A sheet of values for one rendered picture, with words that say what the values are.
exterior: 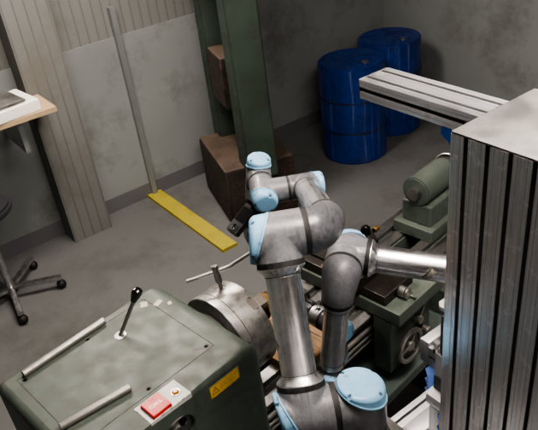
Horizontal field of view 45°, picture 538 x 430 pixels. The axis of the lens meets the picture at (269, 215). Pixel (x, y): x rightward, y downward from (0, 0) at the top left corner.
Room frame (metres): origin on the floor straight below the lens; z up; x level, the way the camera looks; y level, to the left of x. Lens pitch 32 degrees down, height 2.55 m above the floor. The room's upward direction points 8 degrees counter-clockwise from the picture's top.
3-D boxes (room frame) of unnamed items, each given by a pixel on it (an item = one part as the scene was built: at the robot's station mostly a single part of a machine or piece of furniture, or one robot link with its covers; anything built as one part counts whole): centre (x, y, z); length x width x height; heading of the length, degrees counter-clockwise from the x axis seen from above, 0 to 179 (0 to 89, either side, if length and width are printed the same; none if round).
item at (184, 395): (1.22, 0.34, 1.23); 0.13 x 0.08 x 0.06; 131
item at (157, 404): (1.20, 0.36, 1.26); 0.06 x 0.06 x 0.02; 41
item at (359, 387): (1.07, -0.16, 1.33); 0.13 x 0.12 x 0.14; 94
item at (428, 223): (2.47, -0.73, 1.01); 0.30 x 0.20 x 0.29; 131
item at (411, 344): (1.93, -0.48, 0.73); 0.27 x 0.12 x 0.27; 131
